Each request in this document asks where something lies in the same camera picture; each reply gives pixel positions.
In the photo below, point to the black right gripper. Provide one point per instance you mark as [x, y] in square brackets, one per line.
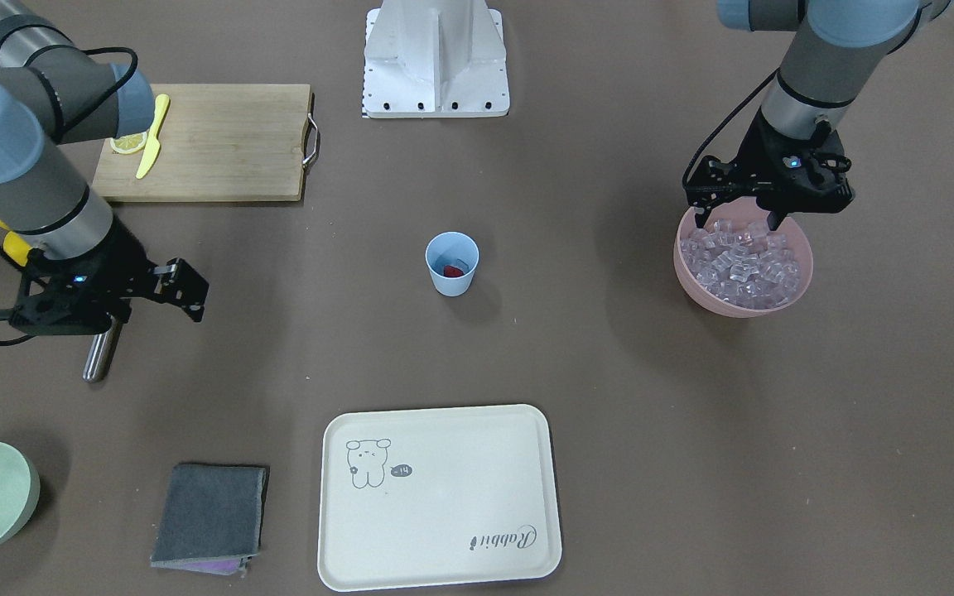
[124, 266]

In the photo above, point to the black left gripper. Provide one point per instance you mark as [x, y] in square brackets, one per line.
[755, 151]

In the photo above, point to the steel muddler black tip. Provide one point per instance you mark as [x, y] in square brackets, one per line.
[100, 356]

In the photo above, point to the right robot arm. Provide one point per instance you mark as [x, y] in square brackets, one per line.
[53, 93]

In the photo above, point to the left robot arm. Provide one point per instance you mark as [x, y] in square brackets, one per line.
[836, 47]

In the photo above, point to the pink bowl of ice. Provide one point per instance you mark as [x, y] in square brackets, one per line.
[735, 266]

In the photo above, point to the light blue plastic cup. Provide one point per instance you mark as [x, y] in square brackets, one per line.
[452, 259]

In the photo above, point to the yellow lemon lower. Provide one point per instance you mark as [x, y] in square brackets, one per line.
[14, 247]

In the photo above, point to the lemon half lower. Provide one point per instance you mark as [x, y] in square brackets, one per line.
[129, 144]

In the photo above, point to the wooden cutting board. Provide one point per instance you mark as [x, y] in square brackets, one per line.
[220, 143]

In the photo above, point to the yellow plastic knife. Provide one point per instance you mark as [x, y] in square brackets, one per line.
[152, 148]

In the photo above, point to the grey folded cloth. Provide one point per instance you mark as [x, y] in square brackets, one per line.
[212, 519]

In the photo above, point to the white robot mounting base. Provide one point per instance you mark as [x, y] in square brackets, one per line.
[435, 59]

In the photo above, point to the cream rabbit tray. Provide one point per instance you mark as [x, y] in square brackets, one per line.
[459, 495]

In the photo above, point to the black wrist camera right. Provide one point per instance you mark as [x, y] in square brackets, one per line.
[177, 283]

